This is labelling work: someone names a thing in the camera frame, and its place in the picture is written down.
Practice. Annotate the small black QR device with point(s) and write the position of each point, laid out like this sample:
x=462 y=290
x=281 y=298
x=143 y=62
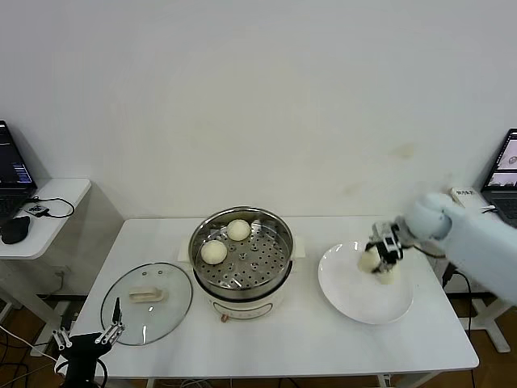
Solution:
x=36 y=209

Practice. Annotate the floor power strip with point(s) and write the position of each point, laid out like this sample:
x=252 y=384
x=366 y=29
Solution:
x=68 y=319

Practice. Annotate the black laptop with dark screen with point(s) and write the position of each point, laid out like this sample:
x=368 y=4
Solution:
x=14 y=161

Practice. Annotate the white steamed baozi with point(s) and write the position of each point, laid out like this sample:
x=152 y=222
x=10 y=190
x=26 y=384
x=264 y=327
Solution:
x=368 y=262
x=237 y=230
x=391 y=279
x=214 y=252

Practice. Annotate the black computer mouse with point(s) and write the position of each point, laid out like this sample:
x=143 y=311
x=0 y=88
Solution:
x=16 y=229

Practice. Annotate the cream white electric cooker base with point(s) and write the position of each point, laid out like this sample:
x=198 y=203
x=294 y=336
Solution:
x=242 y=308

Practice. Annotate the white round plate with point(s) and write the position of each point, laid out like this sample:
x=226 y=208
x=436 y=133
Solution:
x=355 y=299

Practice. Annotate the stainless steel steamer basket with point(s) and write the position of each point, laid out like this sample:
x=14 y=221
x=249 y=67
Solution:
x=250 y=266

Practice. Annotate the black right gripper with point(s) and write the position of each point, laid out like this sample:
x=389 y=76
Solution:
x=391 y=252

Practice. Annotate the white wall socket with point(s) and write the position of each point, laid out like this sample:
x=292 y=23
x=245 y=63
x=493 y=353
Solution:
x=61 y=271

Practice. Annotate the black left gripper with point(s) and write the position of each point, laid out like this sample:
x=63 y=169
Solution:
x=85 y=355

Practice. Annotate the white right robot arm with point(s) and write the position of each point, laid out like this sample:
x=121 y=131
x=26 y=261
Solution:
x=476 y=242

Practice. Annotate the white printed label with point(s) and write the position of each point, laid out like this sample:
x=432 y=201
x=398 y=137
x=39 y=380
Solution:
x=464 y=192

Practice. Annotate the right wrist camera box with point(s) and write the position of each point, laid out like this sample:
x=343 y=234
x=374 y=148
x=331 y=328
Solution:
x=385 y=234

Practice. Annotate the grey laptop with light screen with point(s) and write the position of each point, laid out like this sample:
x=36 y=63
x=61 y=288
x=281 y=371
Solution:
x=505 y=178

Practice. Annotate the white side desk with mouse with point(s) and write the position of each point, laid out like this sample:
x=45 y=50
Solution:
x=48 y=238

